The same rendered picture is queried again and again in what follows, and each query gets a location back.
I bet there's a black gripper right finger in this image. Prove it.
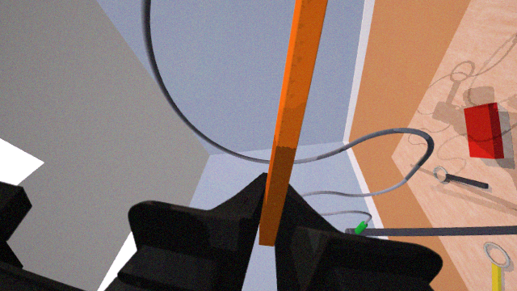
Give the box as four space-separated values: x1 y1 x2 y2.
275 184 443 291

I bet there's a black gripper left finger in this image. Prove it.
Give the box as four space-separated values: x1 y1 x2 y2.
128 172 268 291

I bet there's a red block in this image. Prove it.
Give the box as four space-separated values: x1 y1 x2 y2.
464 103 504 159

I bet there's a black handle with grey loop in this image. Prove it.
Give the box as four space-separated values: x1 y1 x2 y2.
433 166 489 189

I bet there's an orange handle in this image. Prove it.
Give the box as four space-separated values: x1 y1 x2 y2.
258 0 328 247

